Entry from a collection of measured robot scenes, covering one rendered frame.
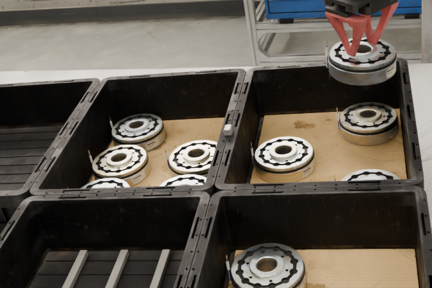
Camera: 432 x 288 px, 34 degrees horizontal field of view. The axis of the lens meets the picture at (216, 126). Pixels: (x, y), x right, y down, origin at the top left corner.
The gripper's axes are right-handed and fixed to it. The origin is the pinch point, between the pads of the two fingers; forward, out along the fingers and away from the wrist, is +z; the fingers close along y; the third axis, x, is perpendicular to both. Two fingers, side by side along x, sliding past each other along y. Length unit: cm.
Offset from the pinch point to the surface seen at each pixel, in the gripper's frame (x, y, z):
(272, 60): 152, 116, 98
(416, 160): -15.3, -6.1, 11.5
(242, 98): 20.5, -8.4, 13.2
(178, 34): 244, 127, 115
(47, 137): 57, -32, 25
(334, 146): 7.0, 0.6, 22.5
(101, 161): 34, -32, 21
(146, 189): 11.1, -36.0, 13.1
